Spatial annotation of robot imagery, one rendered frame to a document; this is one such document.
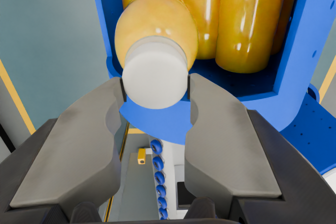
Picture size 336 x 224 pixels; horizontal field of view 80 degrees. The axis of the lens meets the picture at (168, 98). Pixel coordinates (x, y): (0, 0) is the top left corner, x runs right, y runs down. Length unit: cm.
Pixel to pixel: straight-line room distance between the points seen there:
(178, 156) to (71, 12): 116
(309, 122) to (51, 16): 151
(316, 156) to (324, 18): 60
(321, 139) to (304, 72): 58
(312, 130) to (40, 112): 189
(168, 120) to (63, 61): 150
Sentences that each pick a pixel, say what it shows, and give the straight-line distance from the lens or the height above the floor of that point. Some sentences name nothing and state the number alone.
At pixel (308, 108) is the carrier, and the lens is 89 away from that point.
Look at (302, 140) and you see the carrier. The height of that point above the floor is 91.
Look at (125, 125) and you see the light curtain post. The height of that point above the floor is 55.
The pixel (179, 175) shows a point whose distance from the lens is 72.
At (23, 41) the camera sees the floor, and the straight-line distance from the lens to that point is 175.
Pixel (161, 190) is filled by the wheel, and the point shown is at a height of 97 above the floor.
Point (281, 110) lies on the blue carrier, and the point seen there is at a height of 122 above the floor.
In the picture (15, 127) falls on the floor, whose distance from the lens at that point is 228.
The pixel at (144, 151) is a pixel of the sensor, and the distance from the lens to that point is 71.
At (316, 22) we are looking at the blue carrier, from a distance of 21.
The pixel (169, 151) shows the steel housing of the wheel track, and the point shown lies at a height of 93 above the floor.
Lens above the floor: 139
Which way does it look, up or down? 57 degrees down
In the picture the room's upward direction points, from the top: 179 degrees clockwise
